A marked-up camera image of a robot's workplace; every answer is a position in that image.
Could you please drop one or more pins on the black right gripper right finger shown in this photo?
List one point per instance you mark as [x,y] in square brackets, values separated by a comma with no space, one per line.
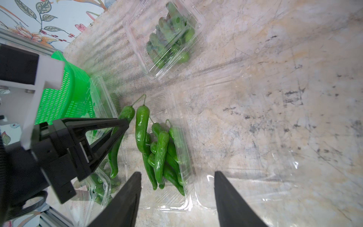
[232,209]

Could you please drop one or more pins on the clear pepper clamshell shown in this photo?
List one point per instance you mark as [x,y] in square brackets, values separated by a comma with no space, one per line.
[233,122]
[163,36]
[94,193]

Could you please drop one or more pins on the long green pepper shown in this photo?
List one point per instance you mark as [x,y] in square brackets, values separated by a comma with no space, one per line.
[128,113]

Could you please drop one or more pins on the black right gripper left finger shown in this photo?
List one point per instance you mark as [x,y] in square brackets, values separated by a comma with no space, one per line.
[123,209]

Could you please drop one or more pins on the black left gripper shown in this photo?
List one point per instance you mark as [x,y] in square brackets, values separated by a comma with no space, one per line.
[59,153]

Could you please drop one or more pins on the green plastic basket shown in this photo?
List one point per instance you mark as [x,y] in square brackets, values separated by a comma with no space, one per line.
[72,100]

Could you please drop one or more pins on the green pepper pile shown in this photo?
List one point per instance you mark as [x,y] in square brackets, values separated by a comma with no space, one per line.
[158,151]

